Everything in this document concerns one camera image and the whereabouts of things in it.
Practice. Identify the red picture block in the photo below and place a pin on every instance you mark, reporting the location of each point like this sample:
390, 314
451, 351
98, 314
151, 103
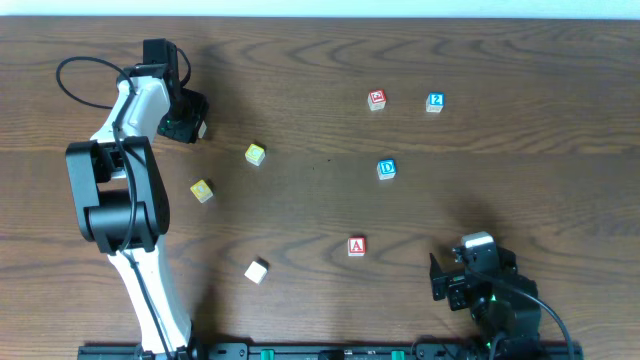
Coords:
376, 100

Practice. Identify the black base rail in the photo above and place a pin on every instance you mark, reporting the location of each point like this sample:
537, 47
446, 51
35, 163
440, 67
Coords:
242, 351

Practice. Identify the blue number 2 block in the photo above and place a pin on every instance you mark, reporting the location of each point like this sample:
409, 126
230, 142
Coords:
435, 102

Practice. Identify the red letter A block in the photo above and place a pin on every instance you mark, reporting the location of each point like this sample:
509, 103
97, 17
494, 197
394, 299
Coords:
356, 246

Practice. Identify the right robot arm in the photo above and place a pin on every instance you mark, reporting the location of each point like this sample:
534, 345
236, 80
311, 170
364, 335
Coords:
499, 299

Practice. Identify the red letter I block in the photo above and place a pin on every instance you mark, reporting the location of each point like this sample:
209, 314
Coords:
202, 130

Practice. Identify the plain cream wooden block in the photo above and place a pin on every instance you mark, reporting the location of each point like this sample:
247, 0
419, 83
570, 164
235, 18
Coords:
257, 271

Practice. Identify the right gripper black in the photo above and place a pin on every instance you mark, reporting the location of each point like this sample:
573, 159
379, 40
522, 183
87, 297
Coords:
454, 282

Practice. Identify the yellow block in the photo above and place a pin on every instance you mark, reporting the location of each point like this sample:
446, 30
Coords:
255, 154
202, 190

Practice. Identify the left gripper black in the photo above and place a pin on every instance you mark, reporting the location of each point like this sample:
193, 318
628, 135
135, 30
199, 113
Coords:
185, 128

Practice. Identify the yellow block lower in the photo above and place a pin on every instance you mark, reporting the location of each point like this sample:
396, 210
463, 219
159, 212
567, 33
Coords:
202, 190

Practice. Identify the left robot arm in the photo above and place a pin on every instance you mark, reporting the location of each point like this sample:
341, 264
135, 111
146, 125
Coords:
121, 202

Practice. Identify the yellow block upper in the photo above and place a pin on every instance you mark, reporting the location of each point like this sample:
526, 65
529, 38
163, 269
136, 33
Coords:
255, 154

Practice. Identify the blue letter D block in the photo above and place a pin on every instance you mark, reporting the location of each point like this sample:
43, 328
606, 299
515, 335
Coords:
386, 169

